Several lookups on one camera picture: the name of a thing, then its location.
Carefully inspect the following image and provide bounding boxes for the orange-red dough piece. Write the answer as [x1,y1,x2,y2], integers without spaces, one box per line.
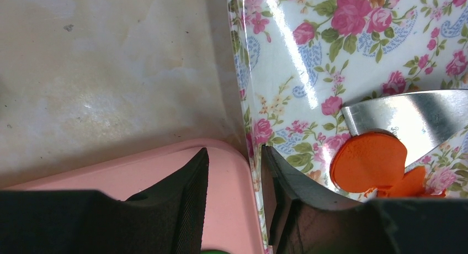
[330,133,407,193]

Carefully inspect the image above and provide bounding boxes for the green dough disc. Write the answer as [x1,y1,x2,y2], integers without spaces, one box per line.
[201,250,230,254]

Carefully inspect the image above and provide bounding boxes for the floral patterned tray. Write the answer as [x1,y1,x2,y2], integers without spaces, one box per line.
[227,0,467,253]

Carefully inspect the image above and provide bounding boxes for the metal scraper wooden handle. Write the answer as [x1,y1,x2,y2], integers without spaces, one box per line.
[342,89,467,167]

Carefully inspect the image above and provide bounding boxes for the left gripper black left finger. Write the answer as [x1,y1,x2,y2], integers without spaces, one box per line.
[1,148,209,253]

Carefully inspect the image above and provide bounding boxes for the pink plastic tray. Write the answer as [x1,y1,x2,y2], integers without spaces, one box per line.
[15,139,265,253]

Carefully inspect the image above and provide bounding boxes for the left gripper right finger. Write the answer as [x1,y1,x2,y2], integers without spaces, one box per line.
[261,146,467,253]

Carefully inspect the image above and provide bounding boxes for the orange dough scrap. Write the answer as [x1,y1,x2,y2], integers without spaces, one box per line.
[377,166,445,198]

